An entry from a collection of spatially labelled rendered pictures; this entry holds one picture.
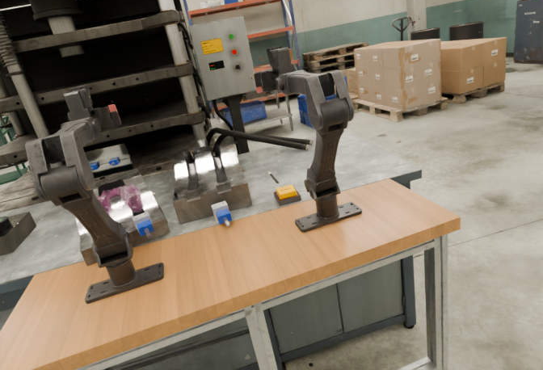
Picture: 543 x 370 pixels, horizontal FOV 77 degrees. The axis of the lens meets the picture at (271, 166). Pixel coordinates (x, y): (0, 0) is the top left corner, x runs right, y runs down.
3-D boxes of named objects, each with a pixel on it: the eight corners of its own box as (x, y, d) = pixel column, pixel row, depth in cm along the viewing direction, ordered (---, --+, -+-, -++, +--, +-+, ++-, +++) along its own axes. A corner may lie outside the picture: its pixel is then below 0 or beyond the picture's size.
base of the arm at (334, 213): (290, 199, 103) (298, 209, 97) (349, 182, 108) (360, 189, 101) (294, 222, 106) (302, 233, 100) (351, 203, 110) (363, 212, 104)
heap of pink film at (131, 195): (148, 208, 121) (141, 189, 119) (94, 229, 114) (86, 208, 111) (136, 188, 143) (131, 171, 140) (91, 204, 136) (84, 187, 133)
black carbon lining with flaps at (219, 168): (229, 186, 124) (224, 161, 121) (186, 197, 122) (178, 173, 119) (222, 158, 157) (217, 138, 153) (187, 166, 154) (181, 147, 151)
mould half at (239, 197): (252, 205, 122) (244, 170, 117) (179, 224, 119) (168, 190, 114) (236, 163, 168) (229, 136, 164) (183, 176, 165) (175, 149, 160)
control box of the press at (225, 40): (290, 249, 231) (244, 14, 180) (246, 262, 227) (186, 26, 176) (282, 233, 251) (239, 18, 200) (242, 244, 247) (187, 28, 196)
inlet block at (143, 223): (160, 241, 105) (155, 225, 103) (144, 248, 103) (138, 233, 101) (152, 224, 116) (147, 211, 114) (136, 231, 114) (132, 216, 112)
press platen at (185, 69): (206, 98, 177) (196, 60, 171) (-69, 159, 159) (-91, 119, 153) (202, 85, 254) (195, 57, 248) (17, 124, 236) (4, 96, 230)
